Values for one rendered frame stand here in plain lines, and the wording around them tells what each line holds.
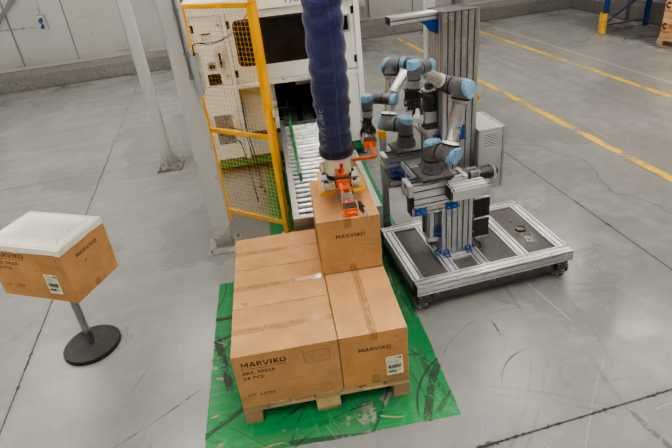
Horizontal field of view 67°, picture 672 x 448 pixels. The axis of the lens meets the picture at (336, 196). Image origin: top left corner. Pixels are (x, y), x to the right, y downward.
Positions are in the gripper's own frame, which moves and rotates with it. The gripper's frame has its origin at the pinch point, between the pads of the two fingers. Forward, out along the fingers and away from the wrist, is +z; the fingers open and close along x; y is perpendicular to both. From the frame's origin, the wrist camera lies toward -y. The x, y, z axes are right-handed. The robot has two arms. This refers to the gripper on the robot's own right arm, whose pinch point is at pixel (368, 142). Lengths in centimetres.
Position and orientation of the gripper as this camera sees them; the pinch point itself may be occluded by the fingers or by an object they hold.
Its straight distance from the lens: 363.2
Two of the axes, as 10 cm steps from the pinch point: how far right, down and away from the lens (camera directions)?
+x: 9.9, -1.4, 0.7
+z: 1.0, 8.8, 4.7
